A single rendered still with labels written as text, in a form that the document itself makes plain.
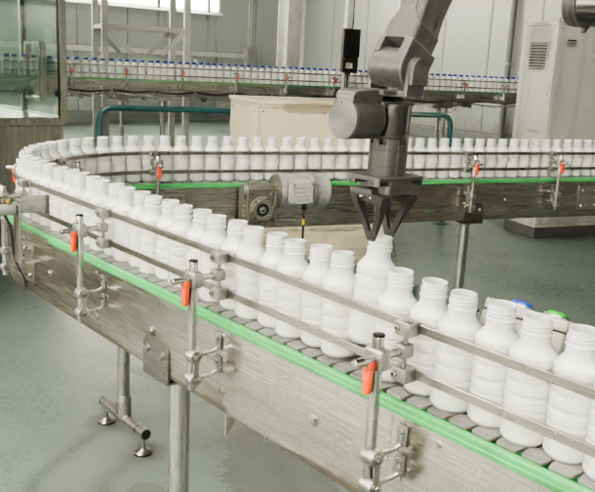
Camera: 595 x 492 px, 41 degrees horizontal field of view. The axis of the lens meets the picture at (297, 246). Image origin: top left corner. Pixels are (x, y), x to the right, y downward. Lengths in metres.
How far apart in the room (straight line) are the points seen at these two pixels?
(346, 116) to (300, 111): 4.40
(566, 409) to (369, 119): 0.46
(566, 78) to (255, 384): 6.16
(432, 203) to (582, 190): 0.79
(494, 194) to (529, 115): 3.92
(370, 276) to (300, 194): 1.73
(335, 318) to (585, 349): 0.41
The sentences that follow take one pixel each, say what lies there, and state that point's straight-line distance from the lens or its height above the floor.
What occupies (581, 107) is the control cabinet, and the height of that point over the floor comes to 1.17.
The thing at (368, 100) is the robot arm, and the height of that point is 1.41.
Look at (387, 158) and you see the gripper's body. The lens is 1.15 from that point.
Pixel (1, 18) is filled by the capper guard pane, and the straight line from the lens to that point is 6.51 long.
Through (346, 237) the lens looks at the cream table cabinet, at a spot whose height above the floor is 0.20.
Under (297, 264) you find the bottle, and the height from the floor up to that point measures 1.13.
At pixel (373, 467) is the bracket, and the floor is 0.92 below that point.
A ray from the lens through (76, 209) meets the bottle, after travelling 1.98.
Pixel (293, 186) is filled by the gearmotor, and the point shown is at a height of 1.01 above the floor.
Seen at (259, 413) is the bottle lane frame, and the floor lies 0.86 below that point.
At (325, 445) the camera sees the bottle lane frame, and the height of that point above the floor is 0.87.
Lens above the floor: 1.46
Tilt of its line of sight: 13 degrees down
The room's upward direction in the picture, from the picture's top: 3 degrees clockwise
